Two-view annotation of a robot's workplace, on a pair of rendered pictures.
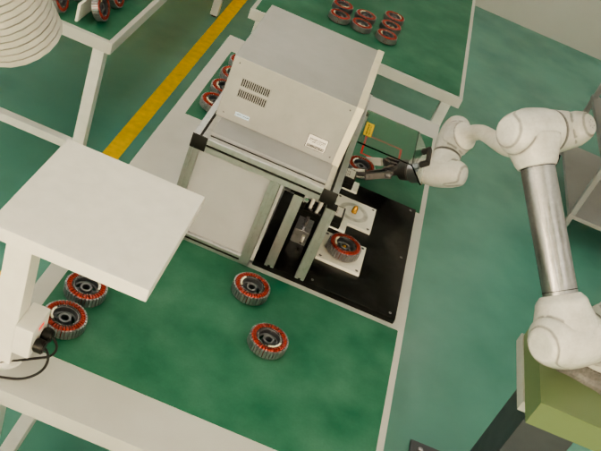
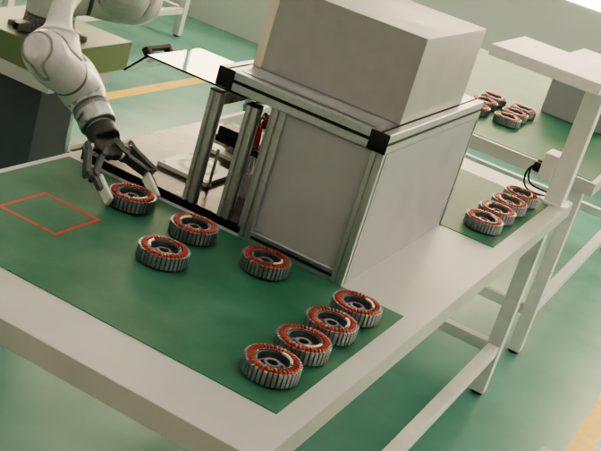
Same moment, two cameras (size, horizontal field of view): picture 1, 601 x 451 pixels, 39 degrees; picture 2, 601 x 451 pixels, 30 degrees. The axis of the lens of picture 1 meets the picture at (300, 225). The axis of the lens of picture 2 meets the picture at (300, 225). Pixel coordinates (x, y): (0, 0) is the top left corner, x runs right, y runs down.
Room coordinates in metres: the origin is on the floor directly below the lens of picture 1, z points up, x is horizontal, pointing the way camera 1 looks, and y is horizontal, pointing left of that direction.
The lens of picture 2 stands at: (4.88, 1.17, 1.73)
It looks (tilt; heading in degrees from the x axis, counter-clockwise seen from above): 20 degrees down; 203
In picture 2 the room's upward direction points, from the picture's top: 17 degrees clockwise
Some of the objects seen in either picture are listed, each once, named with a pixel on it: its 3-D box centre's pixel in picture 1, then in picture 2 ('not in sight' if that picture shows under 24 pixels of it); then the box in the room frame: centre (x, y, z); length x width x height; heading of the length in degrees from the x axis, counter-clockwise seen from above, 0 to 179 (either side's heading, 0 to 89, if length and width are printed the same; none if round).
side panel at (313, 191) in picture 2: not in sight; (310, 197); (2.67, 0.26, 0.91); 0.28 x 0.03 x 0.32; 92
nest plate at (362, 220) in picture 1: (352, 213); (197, 168); (2.47, -0.15, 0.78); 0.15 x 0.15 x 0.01; 2
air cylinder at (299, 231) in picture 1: (301, 230); not in sight; (2.23, -0.01, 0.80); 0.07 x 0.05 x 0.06; 2
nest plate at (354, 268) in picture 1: (341, 252); (242, 154); (2.23, -0.16, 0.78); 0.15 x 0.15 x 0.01; 2
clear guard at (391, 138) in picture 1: (383, 141); (207, 78); (2.55, -0.14, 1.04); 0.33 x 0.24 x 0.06; 92
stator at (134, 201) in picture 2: (359, 166); (131, 198); (2.80, -0.12, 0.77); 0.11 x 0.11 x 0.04
